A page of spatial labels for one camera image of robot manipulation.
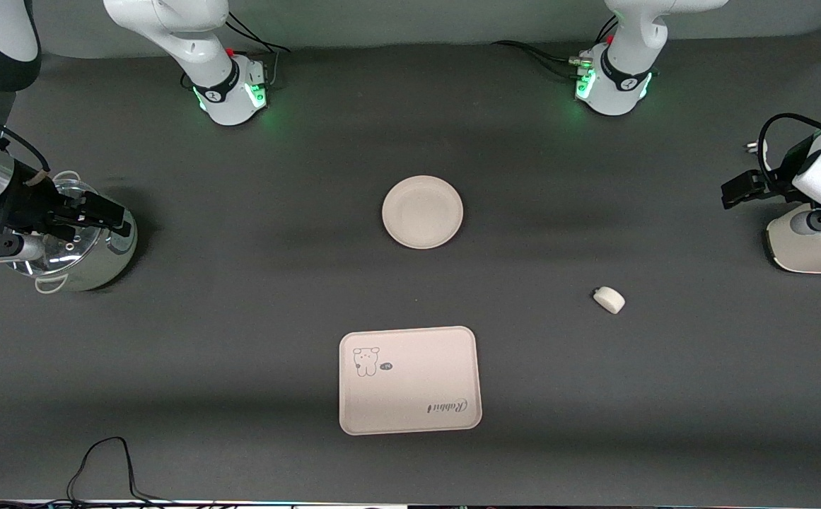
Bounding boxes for small white bun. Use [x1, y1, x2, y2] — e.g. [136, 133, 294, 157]
[593, 286, 626, 315]

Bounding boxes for round cream plate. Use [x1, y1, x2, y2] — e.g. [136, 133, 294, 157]
[382, 175, 465, 250]

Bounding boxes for cream tray with rabbit print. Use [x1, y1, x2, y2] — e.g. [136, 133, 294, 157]
[339, 326, 483, 435]

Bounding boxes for glass pot lid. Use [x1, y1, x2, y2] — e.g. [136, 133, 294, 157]
[27, 180, 135, 278]

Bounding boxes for cream toaster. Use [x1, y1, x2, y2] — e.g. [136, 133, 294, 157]
[764, 201, 821, 274]

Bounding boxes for thin black looped cable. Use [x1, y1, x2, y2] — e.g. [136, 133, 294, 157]
[67, 436, 170, 507]

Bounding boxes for black right arm base cables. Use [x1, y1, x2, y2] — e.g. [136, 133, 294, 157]
[225, 10, 292, 90]

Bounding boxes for black arm base cables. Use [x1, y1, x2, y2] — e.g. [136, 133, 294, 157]
[491, 14, 620, 80]
[225, 10, 292, 90]

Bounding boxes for black left arm base cables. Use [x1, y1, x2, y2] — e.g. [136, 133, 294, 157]
[491, 14, 620, 80]

